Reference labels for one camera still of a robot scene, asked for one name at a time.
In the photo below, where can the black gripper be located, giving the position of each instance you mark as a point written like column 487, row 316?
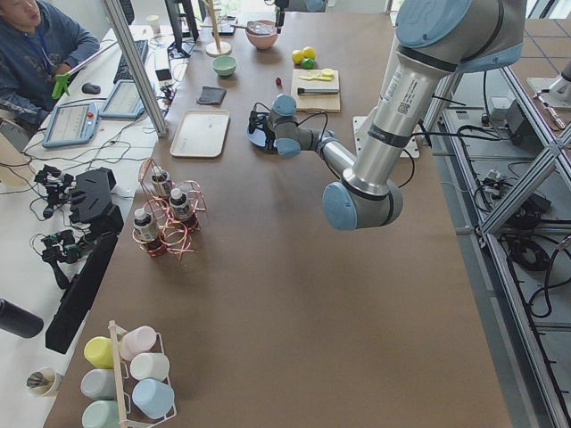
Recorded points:
column 268, row 134

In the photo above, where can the blue plate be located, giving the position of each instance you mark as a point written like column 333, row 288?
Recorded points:
column 262, row 137

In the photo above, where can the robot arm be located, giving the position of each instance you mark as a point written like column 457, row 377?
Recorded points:
column 434, row 39

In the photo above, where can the pink bowl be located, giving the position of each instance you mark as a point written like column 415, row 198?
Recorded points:
column 265, row 40

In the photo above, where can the yellow lemon near bowl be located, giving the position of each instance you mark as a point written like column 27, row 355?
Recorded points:
column 297, row 56

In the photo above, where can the yellow lemon outer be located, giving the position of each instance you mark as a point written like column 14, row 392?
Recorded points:
column 309, row 52

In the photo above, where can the green lime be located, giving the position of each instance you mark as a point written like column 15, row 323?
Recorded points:
column 308, row 64

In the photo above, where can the wooden cup tree stand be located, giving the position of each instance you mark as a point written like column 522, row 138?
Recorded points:
column 218, row 47

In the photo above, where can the lemon half lower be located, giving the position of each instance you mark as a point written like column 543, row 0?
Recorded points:
column 328, row 72

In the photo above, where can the green bowl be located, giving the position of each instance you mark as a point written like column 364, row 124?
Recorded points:
column 224, row 65

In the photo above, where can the steel muddler black cap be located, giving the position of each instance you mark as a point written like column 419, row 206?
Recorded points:
column 317, row 91

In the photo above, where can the yellow plastic knife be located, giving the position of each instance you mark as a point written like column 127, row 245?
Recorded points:
column 318, row 77

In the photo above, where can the wooden cutting board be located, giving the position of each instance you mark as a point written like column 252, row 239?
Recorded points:
column 330, row 103

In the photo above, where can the grey folded cloth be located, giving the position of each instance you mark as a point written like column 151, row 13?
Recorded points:
column 211, row 95

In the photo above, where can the cream rabbit tray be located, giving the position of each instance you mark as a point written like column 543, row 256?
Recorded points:
column 201, row 134

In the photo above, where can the blue teach pendant far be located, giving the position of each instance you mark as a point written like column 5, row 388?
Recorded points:
column 123, row 103

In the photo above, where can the blue teach pendant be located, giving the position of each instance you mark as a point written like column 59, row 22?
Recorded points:
column 123, row 103
column 71, row 124

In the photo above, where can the tea bottle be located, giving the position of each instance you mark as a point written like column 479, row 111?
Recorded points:
column 148, row 233
column 162, row 183
column 181, row 209

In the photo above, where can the black computer mouse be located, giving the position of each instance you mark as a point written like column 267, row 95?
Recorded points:
column 91, row 89

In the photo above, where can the blue teach pendant near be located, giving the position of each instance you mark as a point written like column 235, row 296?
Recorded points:
column 71, row 124

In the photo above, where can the seated person blue hoodie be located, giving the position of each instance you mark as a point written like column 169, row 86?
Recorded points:
column 38, row 43

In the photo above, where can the pink cup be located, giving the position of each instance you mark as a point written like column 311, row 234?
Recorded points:
column 137, row 341

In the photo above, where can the white cup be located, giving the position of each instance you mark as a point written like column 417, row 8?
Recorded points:
column 150, row 365

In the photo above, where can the yellow cup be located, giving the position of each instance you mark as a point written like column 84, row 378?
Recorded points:
column 98, row 352

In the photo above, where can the blue cup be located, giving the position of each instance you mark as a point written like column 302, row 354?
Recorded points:
column 155, row 399

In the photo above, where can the black thermos bottle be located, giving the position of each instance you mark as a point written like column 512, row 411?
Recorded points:
column 19, row 321

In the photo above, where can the grey cup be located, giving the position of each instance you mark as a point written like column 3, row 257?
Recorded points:
column 98, row 384

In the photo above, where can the mint cup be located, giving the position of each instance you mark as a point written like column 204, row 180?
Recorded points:
column 101, row 414

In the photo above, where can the paper cup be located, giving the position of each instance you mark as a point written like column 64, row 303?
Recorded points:
column 44, row 382

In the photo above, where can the aluminium frame post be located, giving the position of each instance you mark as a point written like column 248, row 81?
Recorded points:
column 122, row 32

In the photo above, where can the copper wire bottle rack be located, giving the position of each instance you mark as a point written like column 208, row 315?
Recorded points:
column 177, row 238

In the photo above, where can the white wire cup rack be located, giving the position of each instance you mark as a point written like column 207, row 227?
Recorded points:
column 129, row 414

